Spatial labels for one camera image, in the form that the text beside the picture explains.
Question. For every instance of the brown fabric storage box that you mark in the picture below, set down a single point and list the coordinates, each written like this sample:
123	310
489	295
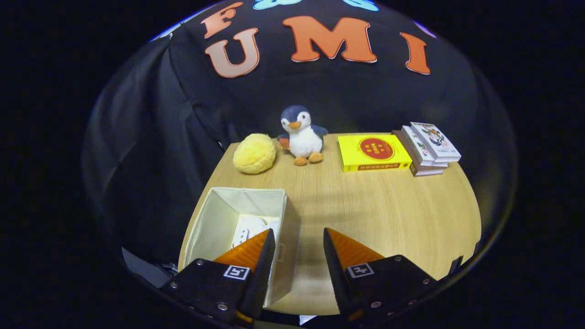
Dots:
215	219

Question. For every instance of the penguin plush toy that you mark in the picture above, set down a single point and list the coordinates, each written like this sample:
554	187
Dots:
304	139

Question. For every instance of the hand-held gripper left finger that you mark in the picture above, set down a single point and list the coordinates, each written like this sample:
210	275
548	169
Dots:
260	278

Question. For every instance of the yellow bread plush toy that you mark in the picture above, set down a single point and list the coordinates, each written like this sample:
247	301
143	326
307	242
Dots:
253	154

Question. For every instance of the yellow book with red circle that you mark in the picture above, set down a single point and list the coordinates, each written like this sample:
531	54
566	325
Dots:
374	153

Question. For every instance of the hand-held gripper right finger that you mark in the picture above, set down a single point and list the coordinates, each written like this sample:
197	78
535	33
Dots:
336	274

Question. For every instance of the white illustrated book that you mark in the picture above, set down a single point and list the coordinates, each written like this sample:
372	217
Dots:
434	139
418	148

